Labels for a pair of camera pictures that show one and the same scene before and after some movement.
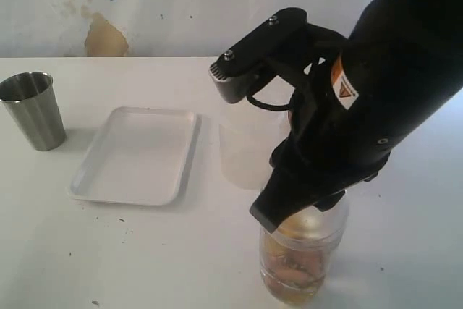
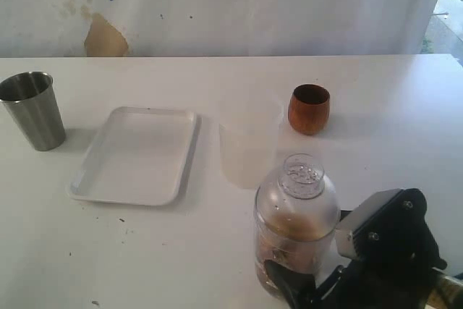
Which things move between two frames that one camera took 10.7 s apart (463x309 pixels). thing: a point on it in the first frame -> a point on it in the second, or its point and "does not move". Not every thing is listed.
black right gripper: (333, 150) -> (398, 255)
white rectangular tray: (134, 155) does not move
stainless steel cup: (31, 97) does not move
